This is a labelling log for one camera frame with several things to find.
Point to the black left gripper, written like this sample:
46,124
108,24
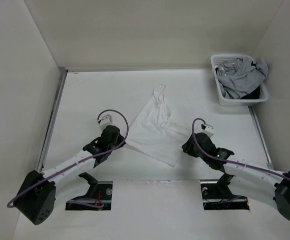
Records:
120,139

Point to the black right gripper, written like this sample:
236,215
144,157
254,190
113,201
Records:
187,147

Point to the white tank top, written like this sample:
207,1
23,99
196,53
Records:
159,130

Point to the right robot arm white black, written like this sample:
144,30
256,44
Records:
240,178

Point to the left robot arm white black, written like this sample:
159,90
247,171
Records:
36,197

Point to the grey tank top in basket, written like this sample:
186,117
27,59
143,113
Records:
240,78

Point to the black garment in basket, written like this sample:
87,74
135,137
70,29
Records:
253,95

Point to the white plastic laundry basket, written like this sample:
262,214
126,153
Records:
216,59

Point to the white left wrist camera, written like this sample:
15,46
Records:
105,121

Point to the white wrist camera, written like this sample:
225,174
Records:
105,121
207,129

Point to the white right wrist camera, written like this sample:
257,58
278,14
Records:
207,129

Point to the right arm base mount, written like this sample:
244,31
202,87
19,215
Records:
216,195

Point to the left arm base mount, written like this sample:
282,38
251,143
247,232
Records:
98,197

